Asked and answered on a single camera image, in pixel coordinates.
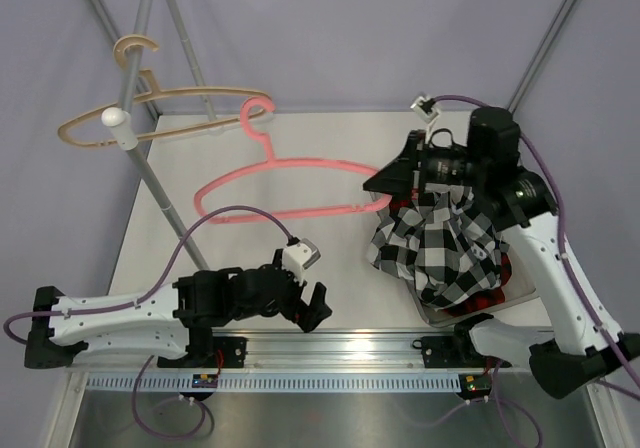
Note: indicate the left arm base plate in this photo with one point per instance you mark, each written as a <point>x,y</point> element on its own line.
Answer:
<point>208,355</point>

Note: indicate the grey clothes rack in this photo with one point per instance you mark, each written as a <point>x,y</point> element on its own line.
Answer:
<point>131,48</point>

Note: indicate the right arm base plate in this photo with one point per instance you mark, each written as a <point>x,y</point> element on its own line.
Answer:
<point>447,351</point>

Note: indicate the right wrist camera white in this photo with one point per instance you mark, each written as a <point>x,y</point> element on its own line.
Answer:
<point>427,109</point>

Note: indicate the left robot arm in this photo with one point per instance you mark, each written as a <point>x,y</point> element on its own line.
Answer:
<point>175,324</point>

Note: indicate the aluminium front rail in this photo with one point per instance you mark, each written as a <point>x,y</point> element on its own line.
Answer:
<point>274,351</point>

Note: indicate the red black plaid shirt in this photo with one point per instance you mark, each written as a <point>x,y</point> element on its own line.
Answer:
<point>475,298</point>

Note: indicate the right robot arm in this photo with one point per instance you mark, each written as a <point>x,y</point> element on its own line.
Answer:
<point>458,214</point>

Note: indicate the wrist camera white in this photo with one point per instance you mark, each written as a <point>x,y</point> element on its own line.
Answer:
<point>427,109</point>
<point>298,258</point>

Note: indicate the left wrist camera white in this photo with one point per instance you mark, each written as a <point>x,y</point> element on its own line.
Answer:
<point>298,258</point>

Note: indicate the grey black plaid shirt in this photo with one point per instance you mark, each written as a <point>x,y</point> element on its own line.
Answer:
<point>440,248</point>

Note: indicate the clear plastic bin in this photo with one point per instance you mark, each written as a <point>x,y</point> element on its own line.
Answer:
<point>519,289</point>

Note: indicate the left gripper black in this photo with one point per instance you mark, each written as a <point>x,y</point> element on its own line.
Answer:
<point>304,315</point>

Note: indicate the slotted cable duct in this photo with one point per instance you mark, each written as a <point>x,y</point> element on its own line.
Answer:
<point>279,383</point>

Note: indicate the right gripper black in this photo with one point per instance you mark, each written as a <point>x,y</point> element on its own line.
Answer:
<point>398,176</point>

